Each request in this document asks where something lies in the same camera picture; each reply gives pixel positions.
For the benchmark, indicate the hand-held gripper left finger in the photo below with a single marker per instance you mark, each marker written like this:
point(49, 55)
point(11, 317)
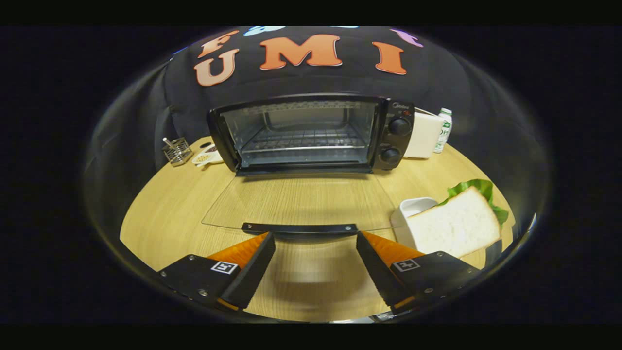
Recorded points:
point(255, 272)

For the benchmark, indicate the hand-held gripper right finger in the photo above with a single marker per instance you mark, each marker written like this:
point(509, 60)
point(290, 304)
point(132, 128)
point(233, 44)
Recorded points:
point(376, 272)

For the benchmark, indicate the lettuce sandwich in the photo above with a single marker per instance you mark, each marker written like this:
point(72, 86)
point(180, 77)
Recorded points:
point(457, 223)

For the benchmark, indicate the black toaster oven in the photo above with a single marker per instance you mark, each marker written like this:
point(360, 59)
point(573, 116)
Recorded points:
point(396, 141)

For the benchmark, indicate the white pop-up toaster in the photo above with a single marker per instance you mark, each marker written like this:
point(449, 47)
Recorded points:
point(423, 136)

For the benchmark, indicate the white rectangular tray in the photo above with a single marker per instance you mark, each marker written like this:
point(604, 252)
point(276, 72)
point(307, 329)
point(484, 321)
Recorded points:
point(413, 206)

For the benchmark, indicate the white bottle with green label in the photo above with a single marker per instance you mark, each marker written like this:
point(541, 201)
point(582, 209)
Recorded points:
point(444, 131)

